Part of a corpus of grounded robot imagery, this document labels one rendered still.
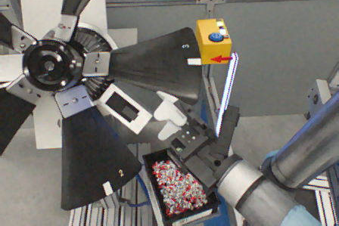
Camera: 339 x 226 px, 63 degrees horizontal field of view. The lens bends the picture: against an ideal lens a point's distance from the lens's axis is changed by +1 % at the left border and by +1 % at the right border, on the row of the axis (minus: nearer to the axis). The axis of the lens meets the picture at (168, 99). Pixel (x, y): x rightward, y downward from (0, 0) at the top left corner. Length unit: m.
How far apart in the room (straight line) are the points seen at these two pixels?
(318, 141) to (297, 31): 1.27
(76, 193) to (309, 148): 0.53
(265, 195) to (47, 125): 0.74
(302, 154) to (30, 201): 1.67
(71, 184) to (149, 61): 0.35
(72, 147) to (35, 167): 1.35
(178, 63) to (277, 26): 1.02
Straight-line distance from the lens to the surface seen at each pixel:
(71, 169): 0.72
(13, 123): 0.83
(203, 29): 1.03
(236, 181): 0.47
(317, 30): 1.76
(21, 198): 1.98
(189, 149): 0.49
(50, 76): 0.68
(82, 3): 0.70
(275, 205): 0.47
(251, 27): 1.58
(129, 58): 0.70
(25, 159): 2.12
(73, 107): 0.73
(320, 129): 0.47
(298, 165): 0.53
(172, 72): 0.67
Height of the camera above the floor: 1.62
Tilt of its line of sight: 47 degrees down
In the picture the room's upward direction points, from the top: straight up
